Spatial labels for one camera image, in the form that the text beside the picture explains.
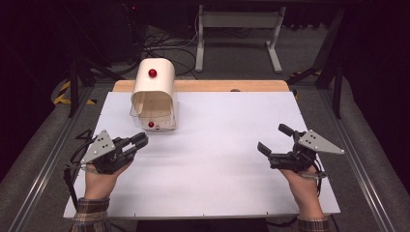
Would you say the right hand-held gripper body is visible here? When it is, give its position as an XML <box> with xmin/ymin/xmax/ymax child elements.
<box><xmin>267</xmin><ymin>129</ymin><xmax>345</xmax><ymax>174</ymax></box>

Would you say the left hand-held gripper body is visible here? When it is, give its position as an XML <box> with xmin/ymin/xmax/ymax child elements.
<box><xmin>80</xmin><ymin>130</ymin><xmax>138</xmax><ymax>176</ymax></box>

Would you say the cream drawer cabinet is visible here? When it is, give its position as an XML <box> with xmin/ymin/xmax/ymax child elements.
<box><xmin>130</xmin><ymin>57</ymin><xmax>178</xmax><ymax>132</ymax></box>

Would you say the person's left hand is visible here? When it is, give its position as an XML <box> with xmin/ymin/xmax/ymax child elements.
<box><xmin>84</xmin><ymin>161</ymin><xmax>132</xmax><ymax>201</ymax></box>

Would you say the person's right hand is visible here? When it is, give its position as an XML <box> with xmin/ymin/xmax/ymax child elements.
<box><xmin>278</xmin><ymin>164</ymin><xmax>325</xmax><ymax>220</ymax></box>

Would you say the white board sheet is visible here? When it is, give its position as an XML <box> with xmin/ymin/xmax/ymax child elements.
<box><xmin>63</xmin><ymin>91</ymin><xmax>341</xmax><ymax>220</ymax></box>

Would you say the black metal stand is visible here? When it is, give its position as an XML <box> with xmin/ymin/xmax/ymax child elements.
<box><xmin>285</xmin><ymin>8</ymin><xmax>347</xmax><ymax>120</ymax></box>

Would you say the black tripod stand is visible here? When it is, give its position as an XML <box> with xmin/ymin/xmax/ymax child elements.
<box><xmin>62</xmin><ymin>6</ymin><xmax>127</xmax><ymax>119</ymax></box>

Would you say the wooden table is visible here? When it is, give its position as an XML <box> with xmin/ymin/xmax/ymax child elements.
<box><xmin>112</xmin><ymin>79</ymin><xmax>291</xmax><ymax>94</ymax></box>

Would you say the black equipment with red light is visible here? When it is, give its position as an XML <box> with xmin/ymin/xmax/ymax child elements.
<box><xmin>120</xmin><ymin>2</ymin><xmax>148</xmax><ymax>64</ymax></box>

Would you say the right hand-held gripper cable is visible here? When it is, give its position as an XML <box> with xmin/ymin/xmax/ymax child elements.
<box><xmin>301</xmin><ymin>159</ymin><xmax>331</xmax><ymax>198</ymax></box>

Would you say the hand-held gripper cable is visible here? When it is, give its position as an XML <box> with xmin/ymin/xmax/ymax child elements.
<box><xmin>63</xmin><ymin>138</ymin><xmax>96</xmax><ymax>212</ymax></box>
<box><xmin>301</xmin><ymin>159</ymin><xmax>331</xmax><ymax>198</ymax></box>

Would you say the left hand-held gripper cable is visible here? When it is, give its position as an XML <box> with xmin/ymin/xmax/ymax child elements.
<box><xmin>63</xmin><ymin>138</ymin><xmax>96</xmax><ymax>212</ymax></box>

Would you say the aluminium rail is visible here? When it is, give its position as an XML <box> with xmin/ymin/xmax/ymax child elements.
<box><xmin>317</xmin><ymin>88</ymin><xmax>399</xmax><ymax>232</ymax></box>
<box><xmin>6</xmin><ymin>86</ymin><xmax>97</xmax><ymax>232</ymax></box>

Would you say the bundle of floor cables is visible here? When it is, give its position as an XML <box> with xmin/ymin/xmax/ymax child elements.
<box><xmin>141</xmin><ymin>13</ymin><xmax>199</xmax><ymax>80</ymax></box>

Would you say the white metal stand frame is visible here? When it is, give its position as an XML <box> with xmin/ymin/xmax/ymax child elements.
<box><xmin>194</xmin><ymin>4</ymin><xmax>287</xmax><ymax>73</ymax></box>

